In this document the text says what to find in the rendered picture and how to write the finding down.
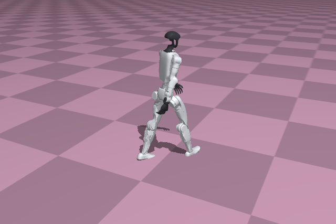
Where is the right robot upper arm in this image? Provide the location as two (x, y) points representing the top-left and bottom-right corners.
(170, 55), (182, 81)

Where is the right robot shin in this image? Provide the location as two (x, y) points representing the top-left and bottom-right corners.
(179, 124), (193, 152)

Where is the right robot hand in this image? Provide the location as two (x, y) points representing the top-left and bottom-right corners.
(156, 97), (169, 115)

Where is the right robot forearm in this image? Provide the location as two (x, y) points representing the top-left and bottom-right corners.
(165, 78), (177, 102)

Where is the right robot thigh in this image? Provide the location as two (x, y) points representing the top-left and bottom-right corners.
(169, 95), (187, 132)

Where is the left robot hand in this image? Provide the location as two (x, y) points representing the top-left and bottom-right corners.
(174, 83), (183, 95)

